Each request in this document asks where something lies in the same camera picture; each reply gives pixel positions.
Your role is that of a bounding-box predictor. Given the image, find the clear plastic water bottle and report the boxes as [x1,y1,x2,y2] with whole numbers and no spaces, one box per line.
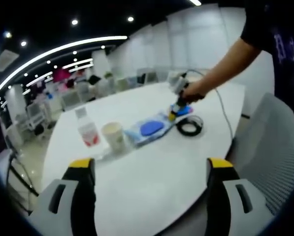
[74,107,101,148]

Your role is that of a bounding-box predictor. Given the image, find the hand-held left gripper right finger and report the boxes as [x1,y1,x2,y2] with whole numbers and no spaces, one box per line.
[205,157,275,236]

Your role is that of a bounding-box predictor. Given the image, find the white table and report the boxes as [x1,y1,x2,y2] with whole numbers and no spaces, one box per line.
[42,82,246,236]

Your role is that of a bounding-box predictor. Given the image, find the black cable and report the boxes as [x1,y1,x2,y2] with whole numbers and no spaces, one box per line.
[175,115,204,138]

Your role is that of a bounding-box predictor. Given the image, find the wet wipes pack blue lid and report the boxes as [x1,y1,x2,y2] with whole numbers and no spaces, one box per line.
[124,111,177,148]

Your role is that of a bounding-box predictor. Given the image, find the grey mesh office chair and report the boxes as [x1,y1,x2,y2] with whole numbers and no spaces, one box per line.
[226,92,294,218]

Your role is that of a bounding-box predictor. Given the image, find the ceiling air vent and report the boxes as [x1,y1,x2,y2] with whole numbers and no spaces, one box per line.
[0,49,20,71]

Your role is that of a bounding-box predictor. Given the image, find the floral paper cup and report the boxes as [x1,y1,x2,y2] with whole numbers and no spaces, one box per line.
[101,121,127,152]

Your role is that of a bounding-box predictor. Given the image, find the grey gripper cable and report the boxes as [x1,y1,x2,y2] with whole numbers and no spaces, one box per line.
[185,69,235,141]

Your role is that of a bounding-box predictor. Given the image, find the curved ceiling light strip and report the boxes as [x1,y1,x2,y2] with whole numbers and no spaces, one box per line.
[0,35,128,92]

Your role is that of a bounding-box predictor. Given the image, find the person's right hand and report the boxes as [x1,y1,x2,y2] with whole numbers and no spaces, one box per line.
[182,80,208,104]

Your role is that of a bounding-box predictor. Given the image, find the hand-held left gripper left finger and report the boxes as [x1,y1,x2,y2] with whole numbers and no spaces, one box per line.
[30,158,97,236]

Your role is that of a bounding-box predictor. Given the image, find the black frame chair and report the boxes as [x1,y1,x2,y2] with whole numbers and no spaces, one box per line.
[5,151,39,213]

